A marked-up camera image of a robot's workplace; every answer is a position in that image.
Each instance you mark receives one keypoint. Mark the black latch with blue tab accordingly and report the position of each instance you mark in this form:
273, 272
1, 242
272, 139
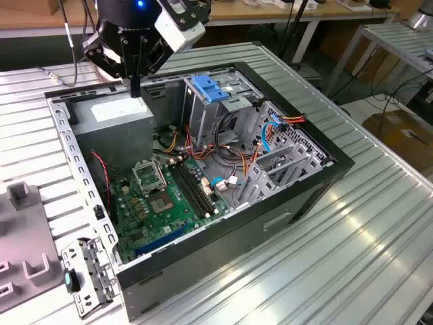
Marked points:
72, 282

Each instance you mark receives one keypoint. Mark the blue plastic drive latch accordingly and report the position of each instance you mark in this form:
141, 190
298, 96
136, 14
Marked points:
209, 89

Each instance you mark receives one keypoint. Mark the grey parts rack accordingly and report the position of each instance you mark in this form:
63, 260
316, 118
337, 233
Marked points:
23, 237

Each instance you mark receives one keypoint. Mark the brown cardboard box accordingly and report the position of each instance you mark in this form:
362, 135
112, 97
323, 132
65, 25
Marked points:
395, 135

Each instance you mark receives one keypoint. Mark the black PC case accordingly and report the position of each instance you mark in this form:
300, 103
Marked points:
236, 243

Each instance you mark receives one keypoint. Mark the blue expansion slot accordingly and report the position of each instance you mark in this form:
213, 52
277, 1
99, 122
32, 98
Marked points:
162, 239

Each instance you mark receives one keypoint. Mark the metal slat side table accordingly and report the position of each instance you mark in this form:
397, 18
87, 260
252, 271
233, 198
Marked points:
399, 40

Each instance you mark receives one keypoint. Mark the wooden workbench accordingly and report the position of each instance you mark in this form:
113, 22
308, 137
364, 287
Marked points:
243, 15

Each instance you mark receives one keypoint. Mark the silver card retention bracket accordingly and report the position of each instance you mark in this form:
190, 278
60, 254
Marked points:
101, 267

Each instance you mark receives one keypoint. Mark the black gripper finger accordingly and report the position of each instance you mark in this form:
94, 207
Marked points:
94, 45
157, 54

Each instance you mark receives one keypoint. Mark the black case fan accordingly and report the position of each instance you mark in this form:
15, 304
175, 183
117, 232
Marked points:
101, 189

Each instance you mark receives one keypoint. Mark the black RAM slot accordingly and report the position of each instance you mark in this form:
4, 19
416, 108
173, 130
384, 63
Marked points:
188, 191
202, 191
193, 191
197, 191

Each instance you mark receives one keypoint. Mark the silver metal disk bay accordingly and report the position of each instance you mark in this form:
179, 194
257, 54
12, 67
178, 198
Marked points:
260, 179

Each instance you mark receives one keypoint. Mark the CPU socket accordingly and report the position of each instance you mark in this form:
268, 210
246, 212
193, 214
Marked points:
161, 203

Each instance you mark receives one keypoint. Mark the green motherboard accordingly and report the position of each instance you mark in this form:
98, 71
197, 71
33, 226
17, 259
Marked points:
182, 220

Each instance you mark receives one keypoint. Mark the small brown box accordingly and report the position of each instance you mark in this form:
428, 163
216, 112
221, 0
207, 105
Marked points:
55, 6

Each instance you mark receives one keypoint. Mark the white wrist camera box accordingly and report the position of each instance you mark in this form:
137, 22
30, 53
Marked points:
179, 30

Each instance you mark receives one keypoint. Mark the grey power supply unit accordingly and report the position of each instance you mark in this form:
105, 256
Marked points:
111, 135

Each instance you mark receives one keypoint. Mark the grey metal drive cage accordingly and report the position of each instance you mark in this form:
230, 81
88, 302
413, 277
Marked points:
203, 115

